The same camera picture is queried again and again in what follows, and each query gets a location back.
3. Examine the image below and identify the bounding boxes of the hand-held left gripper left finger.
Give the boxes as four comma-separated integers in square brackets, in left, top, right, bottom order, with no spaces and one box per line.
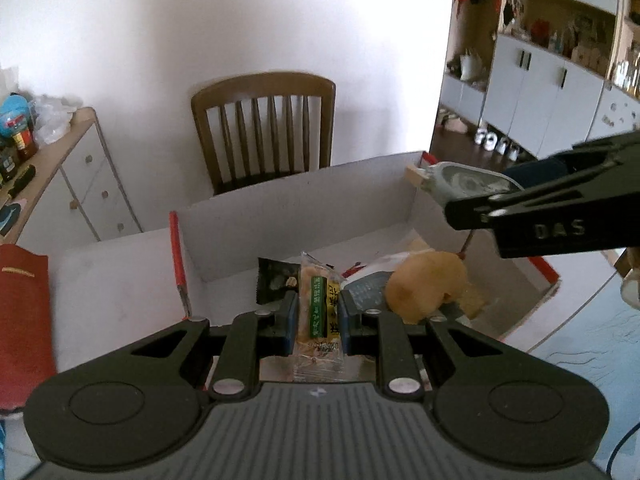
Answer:
[125,292,299,401]

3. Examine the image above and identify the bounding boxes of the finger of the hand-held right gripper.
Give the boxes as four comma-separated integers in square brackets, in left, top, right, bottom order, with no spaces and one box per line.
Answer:
[444,160,640,231]
[504,131,640,192]

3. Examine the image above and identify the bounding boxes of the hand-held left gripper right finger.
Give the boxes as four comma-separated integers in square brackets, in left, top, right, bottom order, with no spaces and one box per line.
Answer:
[340,292,516,401]

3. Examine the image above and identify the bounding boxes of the dark grey packet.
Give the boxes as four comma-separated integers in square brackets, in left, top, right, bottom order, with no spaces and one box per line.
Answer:
[344,271,396,322]

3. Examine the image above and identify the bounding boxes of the clear snack packet green label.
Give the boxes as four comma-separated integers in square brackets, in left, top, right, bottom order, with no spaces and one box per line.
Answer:
[292,252,347,382]

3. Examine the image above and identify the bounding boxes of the black snack packet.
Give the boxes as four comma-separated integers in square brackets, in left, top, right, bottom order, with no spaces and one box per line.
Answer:
[256,256,302,306]

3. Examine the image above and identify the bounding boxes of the yellow plush toy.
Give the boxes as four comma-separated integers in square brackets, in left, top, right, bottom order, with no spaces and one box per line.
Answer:
[384,251,471,325]

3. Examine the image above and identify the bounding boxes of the red cardboard box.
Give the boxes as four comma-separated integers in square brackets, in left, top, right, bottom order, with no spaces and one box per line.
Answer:
[169,150,562,391]

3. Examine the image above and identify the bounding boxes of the person's right hand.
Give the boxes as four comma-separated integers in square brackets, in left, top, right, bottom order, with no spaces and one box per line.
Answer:
[620,247,640,311]

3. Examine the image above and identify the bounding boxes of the white fridge with magnets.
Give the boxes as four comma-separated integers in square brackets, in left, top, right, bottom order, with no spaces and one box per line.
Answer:
[585,85,640,146]

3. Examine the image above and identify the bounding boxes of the pale slippers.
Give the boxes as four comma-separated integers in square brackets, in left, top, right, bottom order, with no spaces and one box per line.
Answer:
[437,110,469,134]

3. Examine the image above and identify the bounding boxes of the white bag in cabinet niche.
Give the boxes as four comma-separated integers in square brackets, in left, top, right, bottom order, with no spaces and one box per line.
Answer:
[459,50,488,83]

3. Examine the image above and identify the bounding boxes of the brown wooden slat chair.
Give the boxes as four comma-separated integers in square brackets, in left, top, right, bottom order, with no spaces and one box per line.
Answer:
[191,72,337,197]

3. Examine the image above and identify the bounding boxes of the white wooden sideboard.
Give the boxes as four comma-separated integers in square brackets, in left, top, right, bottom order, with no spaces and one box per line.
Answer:
[0,106,146,246]

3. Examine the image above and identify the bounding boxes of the red paper bag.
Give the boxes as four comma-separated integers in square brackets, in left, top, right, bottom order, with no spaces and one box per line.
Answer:
[0,244,58,413]

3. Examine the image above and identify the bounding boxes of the black yellow screwdriver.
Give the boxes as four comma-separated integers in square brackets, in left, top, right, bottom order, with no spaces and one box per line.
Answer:
[5,164,37,198]

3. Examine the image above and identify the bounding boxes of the clear crumpled plastic bag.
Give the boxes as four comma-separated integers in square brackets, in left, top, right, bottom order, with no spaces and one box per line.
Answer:
[32,94,83,146]

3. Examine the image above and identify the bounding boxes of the red label jar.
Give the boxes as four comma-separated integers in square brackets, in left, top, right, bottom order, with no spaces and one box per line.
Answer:
[12,129,39,161]

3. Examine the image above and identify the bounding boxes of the dark glass jar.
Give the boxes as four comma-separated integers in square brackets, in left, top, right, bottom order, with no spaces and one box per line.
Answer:
[0,145,21,183]

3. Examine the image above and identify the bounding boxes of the white wall cabinet unit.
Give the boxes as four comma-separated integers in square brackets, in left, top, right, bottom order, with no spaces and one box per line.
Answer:
[440,0,640,161]

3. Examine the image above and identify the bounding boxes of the black cable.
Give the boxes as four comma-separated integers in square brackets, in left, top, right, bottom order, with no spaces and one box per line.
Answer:
[606,420,640,478]

